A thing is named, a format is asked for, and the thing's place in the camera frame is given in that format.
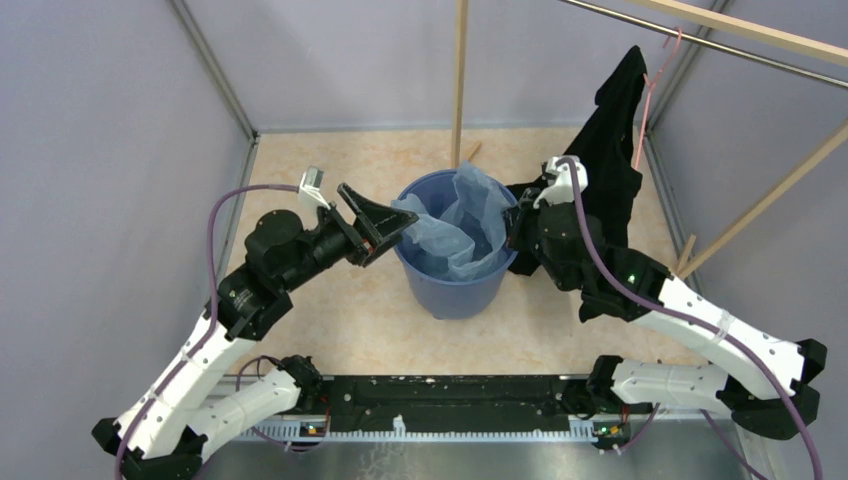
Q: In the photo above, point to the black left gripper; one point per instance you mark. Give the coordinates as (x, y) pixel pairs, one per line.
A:
(379, 222)

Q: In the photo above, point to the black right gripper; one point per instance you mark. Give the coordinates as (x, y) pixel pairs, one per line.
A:
(517, 217)

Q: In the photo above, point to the light blue trash bag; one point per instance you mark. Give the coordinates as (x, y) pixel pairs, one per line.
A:
(460, 235)

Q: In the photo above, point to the blue plastic trash bin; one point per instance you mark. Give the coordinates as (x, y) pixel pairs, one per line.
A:
(454, 300)

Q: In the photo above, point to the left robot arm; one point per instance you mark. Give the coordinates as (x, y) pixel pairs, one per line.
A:
(171, 432)

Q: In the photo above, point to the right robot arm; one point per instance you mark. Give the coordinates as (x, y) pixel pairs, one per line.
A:
(762, 382)

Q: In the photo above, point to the black hanging garment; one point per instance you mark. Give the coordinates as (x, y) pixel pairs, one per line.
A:
(605, 147)

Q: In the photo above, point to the pink clothes hanger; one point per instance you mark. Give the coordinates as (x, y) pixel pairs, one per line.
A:
(651, 85)

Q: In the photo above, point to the metal hanging rod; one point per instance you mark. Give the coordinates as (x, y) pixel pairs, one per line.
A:
(709, 44)

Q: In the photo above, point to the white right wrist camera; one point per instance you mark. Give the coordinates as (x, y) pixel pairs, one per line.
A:
(561, 174)

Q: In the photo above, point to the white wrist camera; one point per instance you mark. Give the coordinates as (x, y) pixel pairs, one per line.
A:
(309, 189)
(561, 174)

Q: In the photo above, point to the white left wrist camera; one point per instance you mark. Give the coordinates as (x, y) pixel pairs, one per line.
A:
(309, 189)

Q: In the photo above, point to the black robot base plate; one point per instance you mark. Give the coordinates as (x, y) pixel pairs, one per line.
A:
(455, 404)

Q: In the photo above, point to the white slotted cable duct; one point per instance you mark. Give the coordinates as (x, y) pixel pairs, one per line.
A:
(289, 431)

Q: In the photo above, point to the wooden clothes rack frame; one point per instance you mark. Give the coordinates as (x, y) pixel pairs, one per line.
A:
(732, 130)

